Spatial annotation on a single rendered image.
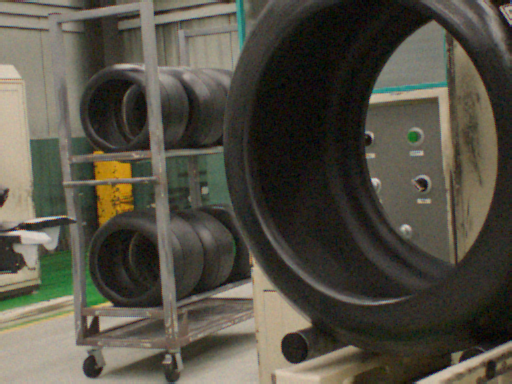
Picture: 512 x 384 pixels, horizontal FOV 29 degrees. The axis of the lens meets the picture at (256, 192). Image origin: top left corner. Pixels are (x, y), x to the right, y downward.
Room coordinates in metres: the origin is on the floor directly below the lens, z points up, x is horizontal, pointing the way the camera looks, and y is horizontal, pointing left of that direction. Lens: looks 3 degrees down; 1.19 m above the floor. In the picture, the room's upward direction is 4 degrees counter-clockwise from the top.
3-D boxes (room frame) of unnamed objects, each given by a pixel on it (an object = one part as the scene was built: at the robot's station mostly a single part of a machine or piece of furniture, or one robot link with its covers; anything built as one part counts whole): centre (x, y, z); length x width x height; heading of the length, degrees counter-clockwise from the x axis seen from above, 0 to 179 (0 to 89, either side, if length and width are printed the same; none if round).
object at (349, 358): (1.51, -0.15, 0.83); 0.36 x 0.09 x 0.06; 139
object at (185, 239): (5.64, 0.44, 0.96); 1.36 x 0.71 x 1.92; 148
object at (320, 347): (1.51, -0.15, 0.90); 0.35 x 0.05 x 0.05; 139
